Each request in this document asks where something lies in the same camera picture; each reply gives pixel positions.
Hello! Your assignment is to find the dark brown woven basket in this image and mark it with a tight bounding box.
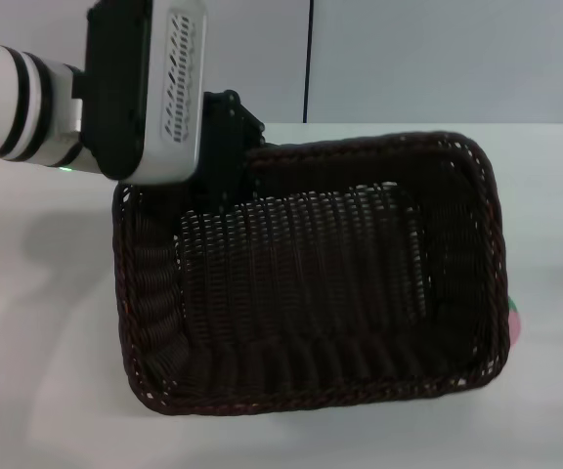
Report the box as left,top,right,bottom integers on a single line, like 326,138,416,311
111,130,512,417

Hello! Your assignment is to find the pink peach toy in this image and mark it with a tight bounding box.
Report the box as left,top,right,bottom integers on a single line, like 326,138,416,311
507,296,523,347

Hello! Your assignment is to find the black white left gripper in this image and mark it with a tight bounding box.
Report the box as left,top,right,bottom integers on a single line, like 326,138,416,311
70,0,266,217

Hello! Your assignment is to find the black vertical wall strip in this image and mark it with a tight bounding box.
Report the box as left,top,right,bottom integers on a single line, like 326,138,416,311
302,0,317,124

